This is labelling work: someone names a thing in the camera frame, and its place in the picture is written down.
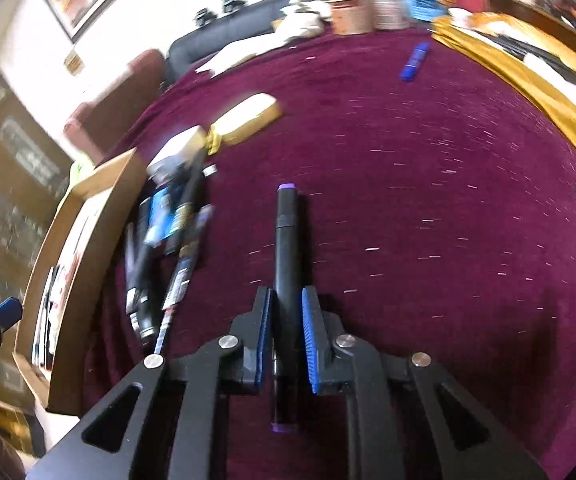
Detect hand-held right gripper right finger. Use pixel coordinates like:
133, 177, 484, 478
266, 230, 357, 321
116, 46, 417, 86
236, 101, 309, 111
302, 285, 551, 480

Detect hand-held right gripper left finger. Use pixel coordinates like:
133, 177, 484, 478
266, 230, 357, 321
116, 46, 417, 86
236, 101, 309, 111
25, 286, 275, 480

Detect black marker purple caps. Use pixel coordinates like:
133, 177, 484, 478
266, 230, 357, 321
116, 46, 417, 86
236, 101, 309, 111
270, 183, 301, 434

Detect cardboard box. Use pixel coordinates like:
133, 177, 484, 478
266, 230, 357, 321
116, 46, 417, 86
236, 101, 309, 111
13, 147, 142, 417

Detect gold tray box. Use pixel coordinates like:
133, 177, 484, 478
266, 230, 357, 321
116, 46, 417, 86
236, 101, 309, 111
430, 10, 576, 159

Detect wooden glass cabinet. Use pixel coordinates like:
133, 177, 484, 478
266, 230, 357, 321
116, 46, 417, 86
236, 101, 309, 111
0, 65, 77, 411

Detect pile of black pens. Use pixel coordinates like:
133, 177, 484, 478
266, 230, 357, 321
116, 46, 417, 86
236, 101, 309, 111
125, 155, 217, 357

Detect blue label pen pack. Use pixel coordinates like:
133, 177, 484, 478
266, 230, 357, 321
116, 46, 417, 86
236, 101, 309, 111
148, 185, 184, 246

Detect green cloth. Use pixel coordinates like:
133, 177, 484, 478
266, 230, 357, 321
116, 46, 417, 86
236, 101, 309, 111
70, 157, 94, 186

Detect small white silver box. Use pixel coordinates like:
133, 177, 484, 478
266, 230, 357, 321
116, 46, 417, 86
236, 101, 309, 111
147, 126, 207, 181

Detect small gold box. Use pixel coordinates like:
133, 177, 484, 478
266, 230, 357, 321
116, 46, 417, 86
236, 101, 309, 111
207, 92, 284, 154

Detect brown chair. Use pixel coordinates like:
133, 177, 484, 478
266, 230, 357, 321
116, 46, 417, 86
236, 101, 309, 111
63, 49, 167, 166

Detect white cloth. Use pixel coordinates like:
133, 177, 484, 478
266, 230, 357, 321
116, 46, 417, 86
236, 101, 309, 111
195, 0, 331, 79

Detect black sofa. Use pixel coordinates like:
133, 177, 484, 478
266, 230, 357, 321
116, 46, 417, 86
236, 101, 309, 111
168, 0, 329, 84

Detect blue marker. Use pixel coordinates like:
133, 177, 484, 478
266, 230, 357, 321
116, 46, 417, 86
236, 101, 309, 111
400, 41, 431, 83

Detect brown jar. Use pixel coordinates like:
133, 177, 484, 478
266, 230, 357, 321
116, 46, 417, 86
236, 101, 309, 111
323, 0, 377, 36

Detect white tub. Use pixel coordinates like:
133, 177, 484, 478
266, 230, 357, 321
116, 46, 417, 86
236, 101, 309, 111
368, 0, 411, 31

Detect black pens in tray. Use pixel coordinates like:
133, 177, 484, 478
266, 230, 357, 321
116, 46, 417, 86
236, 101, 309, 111
488, 32, 576, 86

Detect small gold wall plaque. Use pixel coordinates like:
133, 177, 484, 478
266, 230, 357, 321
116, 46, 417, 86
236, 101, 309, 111
64, 50, 85, 77

